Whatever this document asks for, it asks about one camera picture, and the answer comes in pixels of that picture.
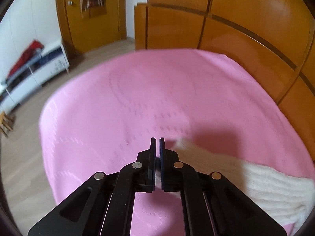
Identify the white knitted sweater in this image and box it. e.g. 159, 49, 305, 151
172, 138, 314, 235

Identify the wooden bedroom door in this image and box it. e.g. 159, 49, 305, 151
56, 0, 127, 58

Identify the pink patterned bed sheet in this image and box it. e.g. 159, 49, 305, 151
38, 48, 315, 236

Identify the wooden stool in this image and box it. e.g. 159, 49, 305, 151
0, 111, 14, 138

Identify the white low tv cabinet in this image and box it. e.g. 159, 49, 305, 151
1, 40, 69, 113

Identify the red cloth on cabinet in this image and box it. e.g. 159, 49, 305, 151
6, 40, 44, 79

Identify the wooden panelled headboard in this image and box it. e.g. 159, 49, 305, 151
134, 0, 314, 155

